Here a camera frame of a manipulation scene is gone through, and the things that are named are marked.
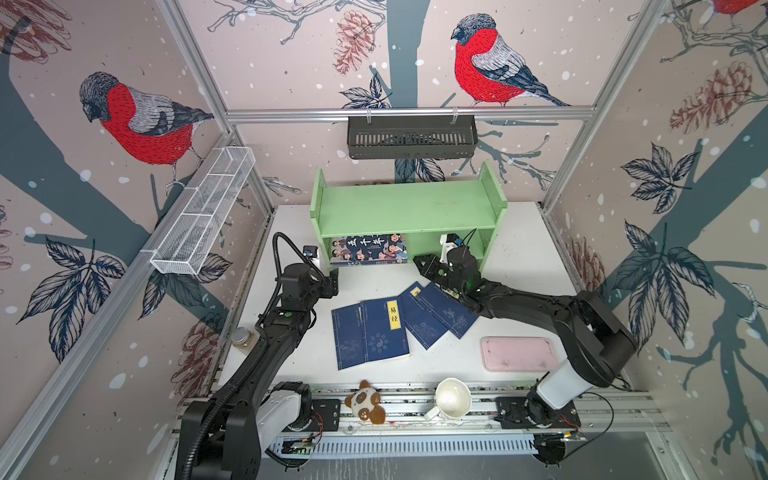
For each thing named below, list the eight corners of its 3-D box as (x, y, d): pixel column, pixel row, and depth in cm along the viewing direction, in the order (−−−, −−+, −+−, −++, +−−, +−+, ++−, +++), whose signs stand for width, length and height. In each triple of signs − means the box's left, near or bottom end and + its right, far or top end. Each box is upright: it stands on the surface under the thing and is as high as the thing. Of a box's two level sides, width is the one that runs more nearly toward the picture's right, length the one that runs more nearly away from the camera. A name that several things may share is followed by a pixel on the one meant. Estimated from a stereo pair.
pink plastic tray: (484, 371, 82) (487, 368, 79) (478, 339, 87) (480, 336, 85) (557, 371, 82) (561, 368, 79) (546, 339, 87) (550, 336, 85)
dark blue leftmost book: (339, 369, 83) (338, 367, 81) (332, 311, 94) (331, 308, 93) (373, 360, 84) (372, 358, 83) (362, 304, 96) (361, 302, 94)
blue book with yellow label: (364, 361, 83) (364, 359, 81) (360, 304, 95) (360, 300, 93) (409, 355, 85) (410, 352, 83) (400, 299, 96) (400, 295, 94)
